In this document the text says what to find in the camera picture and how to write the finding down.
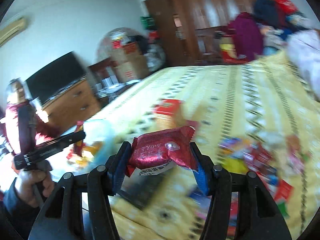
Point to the orange red tea box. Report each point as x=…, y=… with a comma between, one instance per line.
x=169, y=114

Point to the shiny red snack pack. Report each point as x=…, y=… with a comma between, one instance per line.
x=156, y=152

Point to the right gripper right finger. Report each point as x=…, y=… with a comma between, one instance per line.
x=204, y=175

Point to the purple jacket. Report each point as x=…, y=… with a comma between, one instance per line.
x=246, y=35

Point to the yellow patterned bedspread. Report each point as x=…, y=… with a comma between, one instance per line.
x=264, y=100

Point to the stacked cardboard boxes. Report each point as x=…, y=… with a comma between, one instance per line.
x=131, y=64

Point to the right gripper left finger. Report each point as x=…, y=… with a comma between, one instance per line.
x=117, y=169

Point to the wooden drawer dresser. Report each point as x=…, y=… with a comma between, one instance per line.
x=76, y=103

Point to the brown wooden wardrobe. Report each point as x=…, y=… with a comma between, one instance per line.
x=179, y=20

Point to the white pink quilt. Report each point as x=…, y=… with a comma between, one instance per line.
x=303, y=51

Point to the person left hand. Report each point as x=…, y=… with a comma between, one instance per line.
x=27, y=179

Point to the clear plastic basin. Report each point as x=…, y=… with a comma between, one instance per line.
x=98, y=146

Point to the black television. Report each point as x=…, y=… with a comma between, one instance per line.
x=52, y=78

